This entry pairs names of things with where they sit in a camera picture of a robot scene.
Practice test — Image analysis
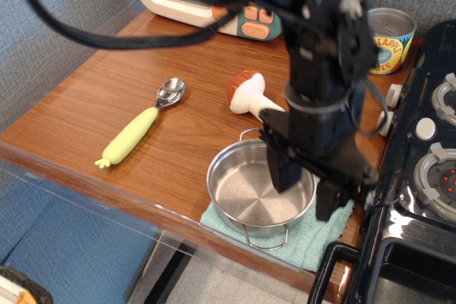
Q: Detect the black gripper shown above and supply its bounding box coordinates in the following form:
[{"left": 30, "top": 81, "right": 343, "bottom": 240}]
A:
[{"left": 259, "top": 85, "right": 378, "bottom": 221}]

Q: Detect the small metal pot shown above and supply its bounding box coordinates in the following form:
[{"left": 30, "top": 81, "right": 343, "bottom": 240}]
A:
[{"left": 206, "top": 128, "right": 317, "bottom": 251}]

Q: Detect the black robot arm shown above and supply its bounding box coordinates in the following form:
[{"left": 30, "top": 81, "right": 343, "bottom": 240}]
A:
[{"left": 200, "top": 0, "right": 378, "bottom": 221}]

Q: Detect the light blue cloth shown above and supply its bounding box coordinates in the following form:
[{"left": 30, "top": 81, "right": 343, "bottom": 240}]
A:
[{"left": 200, "top": 200, "right": 354, "bottom": 272}]

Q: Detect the plush toy mushroom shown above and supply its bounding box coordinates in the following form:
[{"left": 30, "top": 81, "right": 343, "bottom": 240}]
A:
[{"left": 226, "top": 70, "right": 285, "bottom": 122}]

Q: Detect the black toy stove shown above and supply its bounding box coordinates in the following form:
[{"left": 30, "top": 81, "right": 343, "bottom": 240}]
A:
[{"left": 309, "top": 20, "right": 455, "bottom": 303}]

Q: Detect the pineapple slices can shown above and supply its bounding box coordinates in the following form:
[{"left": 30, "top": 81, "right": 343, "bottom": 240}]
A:
[{"left": 368, "top": 8, "right": 417, "bottom": 75}]

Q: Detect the toy microwave teal and white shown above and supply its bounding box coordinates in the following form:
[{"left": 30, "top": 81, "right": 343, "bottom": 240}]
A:
[{"left": 141, "top": 0, "right": 281, "bottom": 41}]

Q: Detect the orange object at corner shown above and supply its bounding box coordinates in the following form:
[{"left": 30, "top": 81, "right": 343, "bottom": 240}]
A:
[{"left": 16, "top": 290, "right": 37, "bottom": 304}]

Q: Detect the spoon with green handle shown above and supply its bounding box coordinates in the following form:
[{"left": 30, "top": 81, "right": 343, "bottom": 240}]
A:
[{"left": 94, "top": 78, "right": 185, "bottom": 169}]

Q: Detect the black braided cable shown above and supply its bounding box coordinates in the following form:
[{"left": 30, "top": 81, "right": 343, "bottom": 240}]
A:
[{"left": 9, "top": 0, "right": 247, "bottom": 51}]

